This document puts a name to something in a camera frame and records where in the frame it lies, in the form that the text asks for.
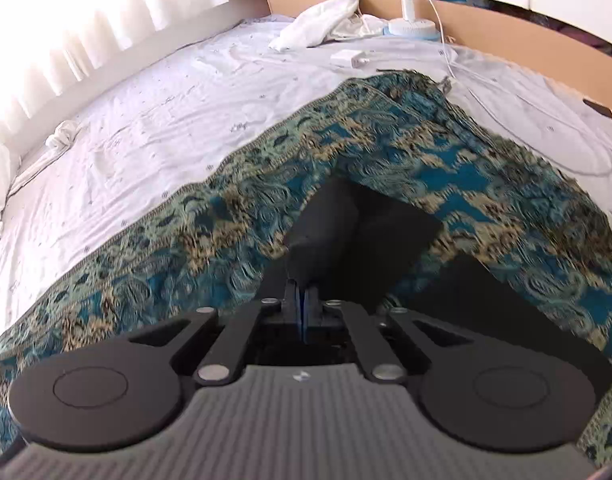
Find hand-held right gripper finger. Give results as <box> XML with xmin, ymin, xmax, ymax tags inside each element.
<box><xmin>302</xmin><ymin>285</ymin><xmax>476</xmax><ymax>386</ymax></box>
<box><xmin>128</xmin><ymin>280</ymin><xmax>303</xmax><ymax>387</ymax></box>

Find black pants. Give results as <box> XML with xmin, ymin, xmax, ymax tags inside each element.
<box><xmin>256</xmin><ymin>176</ymin><xmax>612</xmax><ymax>396</ymax></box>

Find teal paisley patterned blanket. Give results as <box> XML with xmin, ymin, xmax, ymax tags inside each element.
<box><xmin>0</xmin><ymin>71</ymin><xmax>612</xmax><ymax>466</ymax></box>

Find white bed sheet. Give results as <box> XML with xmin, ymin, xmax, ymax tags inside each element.
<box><xmin>0</xmin><ymin>15</ymin><xmax>612</xmax><ymax>351</ymax></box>

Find white power adapter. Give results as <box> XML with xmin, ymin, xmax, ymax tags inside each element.
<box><xmin>330</xmin><ymin>49</ymin><xmax>371</xmax><ymax>68</ymax></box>

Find crumpled white cloth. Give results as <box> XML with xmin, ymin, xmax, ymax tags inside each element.
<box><xmin>268</xmin><ymin>0</ymin><xmax>387</xmax><ymax>52</ymax></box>

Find round white device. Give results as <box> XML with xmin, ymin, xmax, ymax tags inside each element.
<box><xmin>383</xmin><ymin>16</ymin><xmax>439</xmax><ymax>43</ymax></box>

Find brown headboard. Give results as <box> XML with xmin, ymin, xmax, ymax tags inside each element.
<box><xmin>263</xmin><ymin>0</ymin><xmax>612</xmax><ymax>106</ymax></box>

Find dark phone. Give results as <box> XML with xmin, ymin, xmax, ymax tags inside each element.
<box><xmin>583</xmin><ymin>99</ymin><xmax>612</xmax><ymax>120</ymax></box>

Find white sheer curtain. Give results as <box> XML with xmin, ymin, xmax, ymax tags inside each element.
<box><xmin>0</xmin><ymin>0</ymin><xmax>231</xmax><ymax>136</ymax></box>

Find white cable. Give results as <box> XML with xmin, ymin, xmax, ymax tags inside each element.
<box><xmin>406</xmin><ymin>0</ymin><xmax>612</xmax><ymax>177</ymax></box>

